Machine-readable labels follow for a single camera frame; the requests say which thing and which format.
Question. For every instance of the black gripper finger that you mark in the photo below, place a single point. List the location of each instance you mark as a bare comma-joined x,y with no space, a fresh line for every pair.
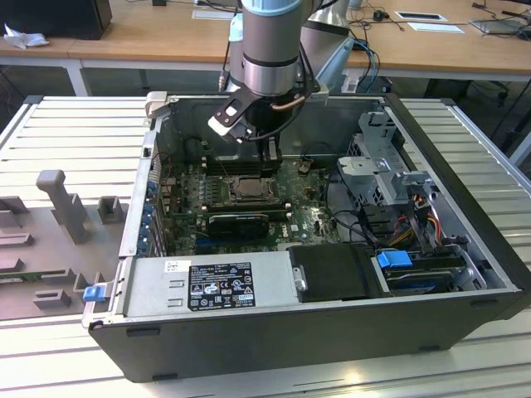
264,163

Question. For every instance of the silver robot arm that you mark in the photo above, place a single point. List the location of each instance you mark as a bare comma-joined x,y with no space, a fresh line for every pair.
269,41

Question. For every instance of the metal CPU socket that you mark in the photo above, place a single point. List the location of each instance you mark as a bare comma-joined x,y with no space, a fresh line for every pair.
277,188

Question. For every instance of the thin metal locking lever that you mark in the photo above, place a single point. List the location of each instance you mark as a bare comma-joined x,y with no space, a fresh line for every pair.
224,168

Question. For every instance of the blue expansion slot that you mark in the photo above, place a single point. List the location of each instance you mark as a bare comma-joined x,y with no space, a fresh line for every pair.
203,239

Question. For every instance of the black coin battery holder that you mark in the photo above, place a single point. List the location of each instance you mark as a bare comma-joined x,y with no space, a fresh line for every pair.
304,166

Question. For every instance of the green motherboard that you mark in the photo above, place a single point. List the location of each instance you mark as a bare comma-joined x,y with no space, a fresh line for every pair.
307,211

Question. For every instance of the black graphics card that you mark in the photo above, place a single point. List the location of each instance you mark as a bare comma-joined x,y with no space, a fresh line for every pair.
238,226

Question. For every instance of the white power adapter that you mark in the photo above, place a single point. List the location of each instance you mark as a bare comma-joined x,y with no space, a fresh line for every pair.
350,85

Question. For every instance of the silver metal disk bay cage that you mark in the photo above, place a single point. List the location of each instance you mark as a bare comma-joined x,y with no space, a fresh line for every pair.
361,170

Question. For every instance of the black plastic shroud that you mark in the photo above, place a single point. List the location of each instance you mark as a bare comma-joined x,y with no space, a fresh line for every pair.
327,271

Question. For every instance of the long wooden desk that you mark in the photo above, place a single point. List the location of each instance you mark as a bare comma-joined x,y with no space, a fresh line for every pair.
145,41

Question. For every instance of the hard disk in blue carrier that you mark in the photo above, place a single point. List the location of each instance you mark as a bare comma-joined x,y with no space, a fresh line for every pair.
394,259

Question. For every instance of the silver power supply unit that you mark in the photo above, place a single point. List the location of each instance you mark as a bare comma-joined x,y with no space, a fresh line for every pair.
149,290

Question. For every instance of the open dark grey PC case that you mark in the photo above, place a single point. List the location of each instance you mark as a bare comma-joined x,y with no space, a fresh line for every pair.
249,348

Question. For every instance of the white paper sheet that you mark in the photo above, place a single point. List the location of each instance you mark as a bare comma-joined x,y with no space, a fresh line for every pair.
435,27

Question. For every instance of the blue case latch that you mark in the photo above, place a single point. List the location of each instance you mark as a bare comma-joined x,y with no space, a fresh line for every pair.
92,294

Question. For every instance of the black computer box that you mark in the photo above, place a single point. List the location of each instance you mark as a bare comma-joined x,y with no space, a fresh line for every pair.
54,18

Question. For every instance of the grey parts rack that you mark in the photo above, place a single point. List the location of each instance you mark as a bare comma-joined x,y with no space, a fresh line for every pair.
41,257

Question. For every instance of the grey tablet device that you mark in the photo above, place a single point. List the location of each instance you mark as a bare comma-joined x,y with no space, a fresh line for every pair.
498,27

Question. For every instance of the crumpled white paper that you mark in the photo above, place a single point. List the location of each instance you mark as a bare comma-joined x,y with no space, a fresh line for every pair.
25,39

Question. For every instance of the green RAM stick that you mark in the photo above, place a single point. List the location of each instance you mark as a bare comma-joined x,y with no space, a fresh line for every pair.
12,280

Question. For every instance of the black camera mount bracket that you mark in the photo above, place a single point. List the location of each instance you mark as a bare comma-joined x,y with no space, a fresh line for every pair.
232,110

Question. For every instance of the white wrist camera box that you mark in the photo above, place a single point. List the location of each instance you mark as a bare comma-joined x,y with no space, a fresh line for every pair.
217,124

